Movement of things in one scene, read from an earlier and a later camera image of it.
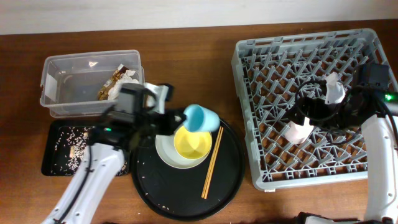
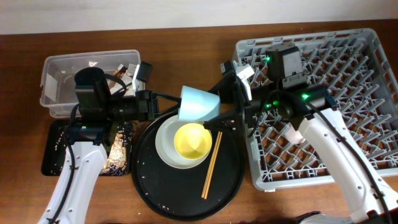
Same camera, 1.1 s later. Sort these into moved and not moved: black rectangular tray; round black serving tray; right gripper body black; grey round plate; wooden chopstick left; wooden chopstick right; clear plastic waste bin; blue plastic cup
Moved: right gripper body black; blue plastic cup
Not moved: clear plastic waste bin; grey round plate; round black serving tray; black rectangular tray; wooden chopstick right; wooden chopstick left
